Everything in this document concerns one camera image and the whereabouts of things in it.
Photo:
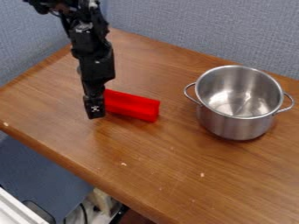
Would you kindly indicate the black and white chair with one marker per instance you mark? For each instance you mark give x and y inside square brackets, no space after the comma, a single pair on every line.
[16,212]

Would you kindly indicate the red rectangular block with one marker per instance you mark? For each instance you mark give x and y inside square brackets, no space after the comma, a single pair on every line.
[130,105]

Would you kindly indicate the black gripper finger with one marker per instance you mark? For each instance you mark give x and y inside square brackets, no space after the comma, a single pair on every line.
[94,106]

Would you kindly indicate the stainless steel pot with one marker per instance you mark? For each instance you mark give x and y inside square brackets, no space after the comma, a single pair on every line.
[237,99]

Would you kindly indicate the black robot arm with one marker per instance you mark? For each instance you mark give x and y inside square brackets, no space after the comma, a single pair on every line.
[85,27]

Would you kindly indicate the white items under table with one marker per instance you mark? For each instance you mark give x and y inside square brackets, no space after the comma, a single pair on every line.
[98,209]

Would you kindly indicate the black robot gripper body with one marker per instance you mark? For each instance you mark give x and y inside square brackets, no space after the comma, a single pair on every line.
[96,67]

